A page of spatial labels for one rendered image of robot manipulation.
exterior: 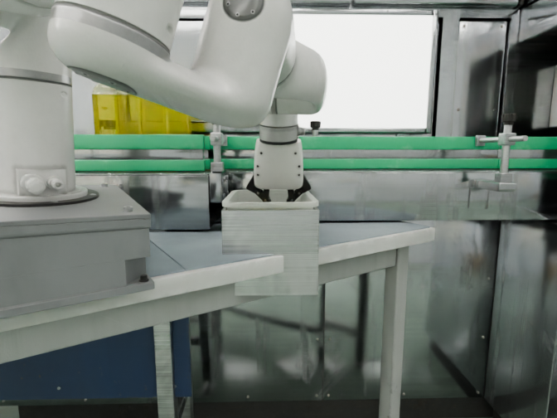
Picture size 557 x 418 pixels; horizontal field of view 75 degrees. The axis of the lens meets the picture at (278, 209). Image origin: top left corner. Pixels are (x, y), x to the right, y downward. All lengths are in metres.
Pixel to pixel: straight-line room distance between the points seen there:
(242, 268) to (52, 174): 0.30
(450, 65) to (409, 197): 0.46
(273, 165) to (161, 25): 0.46
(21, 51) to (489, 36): 1.17
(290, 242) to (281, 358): 0.71
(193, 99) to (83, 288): 0.28
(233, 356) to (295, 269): 0.68
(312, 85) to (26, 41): 0.36
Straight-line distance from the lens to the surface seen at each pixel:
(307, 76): 0.52
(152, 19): 0.31
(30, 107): 0.57
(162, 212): 0.85
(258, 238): 0.64
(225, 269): 0.60
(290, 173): 0.73
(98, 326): 0.62
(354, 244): 0.76
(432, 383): 1.46
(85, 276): 0.50
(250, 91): 0.35
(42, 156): 0.57
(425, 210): 0.99
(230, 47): 0.35
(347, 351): 1.31
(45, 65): 0.57
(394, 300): 0.97
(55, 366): 1.10
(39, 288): 0.50
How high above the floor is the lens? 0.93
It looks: 9 degrees down
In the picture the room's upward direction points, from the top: straight up
